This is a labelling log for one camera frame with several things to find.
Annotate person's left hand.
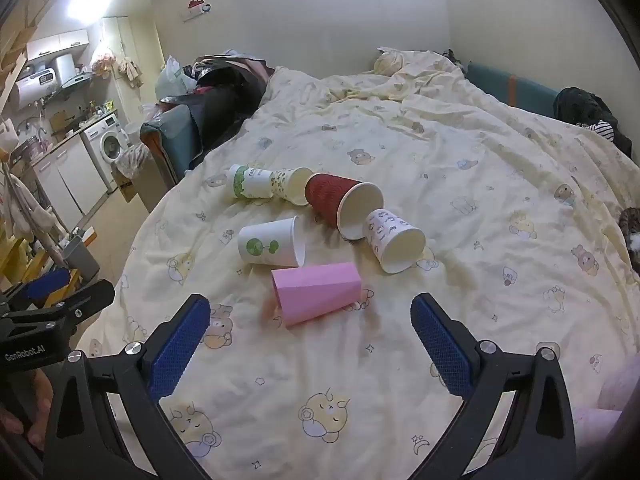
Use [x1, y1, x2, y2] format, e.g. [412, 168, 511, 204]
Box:
[0, 371, 54, 452]

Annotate white cup with small figures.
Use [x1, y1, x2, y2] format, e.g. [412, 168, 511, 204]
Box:
[363, 207, 427, 275]

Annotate teal sofa armrest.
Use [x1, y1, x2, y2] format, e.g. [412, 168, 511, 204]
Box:
[139, 105, 201, 186]

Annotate white water heater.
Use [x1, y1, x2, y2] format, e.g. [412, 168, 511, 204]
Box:
[10, 67, 58, 111]

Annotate hanging pale clothes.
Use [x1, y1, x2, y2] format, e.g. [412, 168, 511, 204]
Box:
[0, 165, 56, 241]

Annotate white plastic bag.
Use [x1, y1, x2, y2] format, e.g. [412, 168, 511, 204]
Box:
[155, 55, 198, 101]

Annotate red ribbed paper cup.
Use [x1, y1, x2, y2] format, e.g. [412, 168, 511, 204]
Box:
[305, 172, 385, 241]

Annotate white cup with spotted print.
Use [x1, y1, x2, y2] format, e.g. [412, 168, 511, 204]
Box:
[270, 166, 315, 207]

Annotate dark clothing with striped cloth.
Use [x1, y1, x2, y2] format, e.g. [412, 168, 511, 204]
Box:
[552, 87, 633, 158]

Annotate white washing machine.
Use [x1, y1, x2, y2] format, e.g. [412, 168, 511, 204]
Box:
[80, 112, 131, 193]

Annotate white cup with green tree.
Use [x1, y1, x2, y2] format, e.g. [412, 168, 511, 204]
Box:
[237, 216, 307, 268]

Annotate white wall cupboard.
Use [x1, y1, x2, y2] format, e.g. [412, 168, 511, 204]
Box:
[25, 29, 91, 61]

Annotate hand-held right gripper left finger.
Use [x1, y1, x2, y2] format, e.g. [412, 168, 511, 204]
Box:
[44, 294, 216, 480]

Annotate white and green paper cup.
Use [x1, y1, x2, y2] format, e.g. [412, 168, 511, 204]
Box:
[227, 164, 275, 202]

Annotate cardboard box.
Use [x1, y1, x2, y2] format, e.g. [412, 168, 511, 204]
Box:
[112, 160, 140, 203]

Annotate white base cabinets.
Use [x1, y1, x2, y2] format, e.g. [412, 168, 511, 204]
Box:
[30, 137, 108, 233]

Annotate wall socket with red item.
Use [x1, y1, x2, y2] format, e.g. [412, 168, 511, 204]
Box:
[182, 0, 213, 23]

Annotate pink paper cup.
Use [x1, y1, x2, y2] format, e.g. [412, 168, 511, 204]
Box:
[271, 261, 362, 329]

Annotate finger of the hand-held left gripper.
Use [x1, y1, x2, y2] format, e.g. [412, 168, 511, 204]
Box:
[5, 267, 72, 311]
[0, 280, 116, 333]

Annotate grey bin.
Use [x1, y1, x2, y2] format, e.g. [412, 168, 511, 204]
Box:
[62, 235, 101, 283]

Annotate tall white cabinet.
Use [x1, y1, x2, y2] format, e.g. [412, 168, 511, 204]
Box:
[100, 16, 140, 111]

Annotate grey striped cat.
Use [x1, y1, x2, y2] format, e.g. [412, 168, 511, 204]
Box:
[617, 207, 640, 276]

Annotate cream printed blanket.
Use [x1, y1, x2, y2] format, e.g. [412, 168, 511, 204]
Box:
[75, 50, 640, 480]

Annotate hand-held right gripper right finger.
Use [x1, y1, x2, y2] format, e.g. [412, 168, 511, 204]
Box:
[411, 293, 581, 480]

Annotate teal headboard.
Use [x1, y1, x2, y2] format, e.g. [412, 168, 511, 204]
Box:
[465, 62, 561, 121]

